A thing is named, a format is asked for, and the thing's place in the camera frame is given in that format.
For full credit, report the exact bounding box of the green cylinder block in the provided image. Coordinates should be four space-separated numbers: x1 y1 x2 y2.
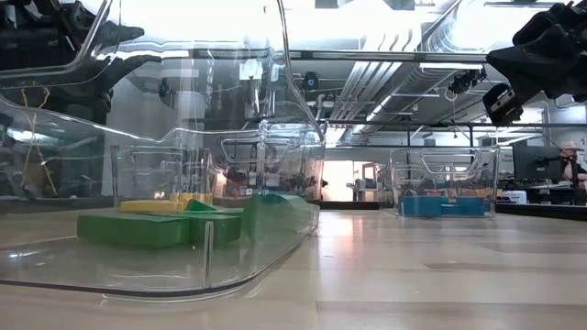
241 192 320 242

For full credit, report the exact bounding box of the silver ventilation duct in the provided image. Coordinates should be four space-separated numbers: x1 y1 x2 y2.
327 61 460 146

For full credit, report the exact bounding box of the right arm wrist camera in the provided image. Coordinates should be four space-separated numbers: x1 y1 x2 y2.
482 82 525 127

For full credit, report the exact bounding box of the yellow cable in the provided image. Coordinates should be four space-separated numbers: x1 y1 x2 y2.
18 86 59 196

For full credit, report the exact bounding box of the long yellow block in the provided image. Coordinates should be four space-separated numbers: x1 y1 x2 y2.
117 199 185 214

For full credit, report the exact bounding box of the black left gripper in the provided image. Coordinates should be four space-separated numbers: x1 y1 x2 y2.
54 2 162 124

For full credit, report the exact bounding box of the black computer monitor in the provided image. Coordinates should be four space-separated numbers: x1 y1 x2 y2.
512 145 564 182

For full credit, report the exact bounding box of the black overhead pipe rail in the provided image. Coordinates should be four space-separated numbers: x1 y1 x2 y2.
320 119 587 128

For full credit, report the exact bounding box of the ceiling light bracket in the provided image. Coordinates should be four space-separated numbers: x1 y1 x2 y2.
483 0 551 8

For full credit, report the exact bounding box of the green wedge block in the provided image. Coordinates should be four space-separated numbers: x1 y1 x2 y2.
184 198 219 213

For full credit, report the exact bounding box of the long green block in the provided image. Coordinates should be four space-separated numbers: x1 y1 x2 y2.
76 212 192 249

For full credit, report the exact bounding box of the bright ceiling light strip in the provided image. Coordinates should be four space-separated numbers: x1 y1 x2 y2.
95 44 194 60

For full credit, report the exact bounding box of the long grey ceiling light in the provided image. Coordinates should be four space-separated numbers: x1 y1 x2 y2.
282 49 490 64

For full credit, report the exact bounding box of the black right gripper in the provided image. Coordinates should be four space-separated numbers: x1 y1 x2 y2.
485 1 587 103

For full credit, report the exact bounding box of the black aluminium table frame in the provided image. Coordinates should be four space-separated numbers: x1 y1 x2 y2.
318 200 587 219

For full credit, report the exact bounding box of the clear plastic bin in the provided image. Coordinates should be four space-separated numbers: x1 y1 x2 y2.
388 146 502 218
111 144 216 210
0 0 327 303

